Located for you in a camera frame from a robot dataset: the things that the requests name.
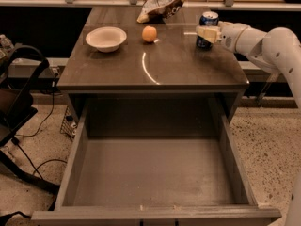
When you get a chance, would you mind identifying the crumpled chip bag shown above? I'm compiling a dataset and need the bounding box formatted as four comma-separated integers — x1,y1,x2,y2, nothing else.
137,0,185,24

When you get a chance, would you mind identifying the blue pepsi can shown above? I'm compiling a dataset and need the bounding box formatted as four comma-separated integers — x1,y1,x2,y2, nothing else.
196,11,219,50

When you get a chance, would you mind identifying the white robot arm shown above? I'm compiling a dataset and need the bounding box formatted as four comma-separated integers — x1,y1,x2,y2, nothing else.
196,21,301,108

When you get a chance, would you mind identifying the white paper bowl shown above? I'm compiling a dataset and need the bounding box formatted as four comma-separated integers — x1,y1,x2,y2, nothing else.
86,26,127,53

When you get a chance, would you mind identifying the black chair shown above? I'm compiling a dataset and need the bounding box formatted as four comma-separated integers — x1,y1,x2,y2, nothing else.
0,44,59,194

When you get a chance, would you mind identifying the wire basket with power strip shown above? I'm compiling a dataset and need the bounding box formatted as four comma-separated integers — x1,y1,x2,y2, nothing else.
60,107,77,140

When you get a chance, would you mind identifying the open grey drawer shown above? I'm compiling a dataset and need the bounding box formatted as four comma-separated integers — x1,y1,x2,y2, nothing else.
33,96,281,226

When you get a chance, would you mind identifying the grey cabinet with top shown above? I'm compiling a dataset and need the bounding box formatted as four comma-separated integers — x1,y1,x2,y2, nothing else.
58,6,249,117

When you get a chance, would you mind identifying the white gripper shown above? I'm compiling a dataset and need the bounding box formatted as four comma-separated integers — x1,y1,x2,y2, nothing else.
196,21,250,53

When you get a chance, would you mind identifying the orange fruit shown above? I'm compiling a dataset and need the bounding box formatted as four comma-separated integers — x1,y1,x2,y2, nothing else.
142,26,157,42

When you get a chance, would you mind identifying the black floor cable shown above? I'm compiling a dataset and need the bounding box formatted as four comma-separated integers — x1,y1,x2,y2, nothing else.
12,78,68,181

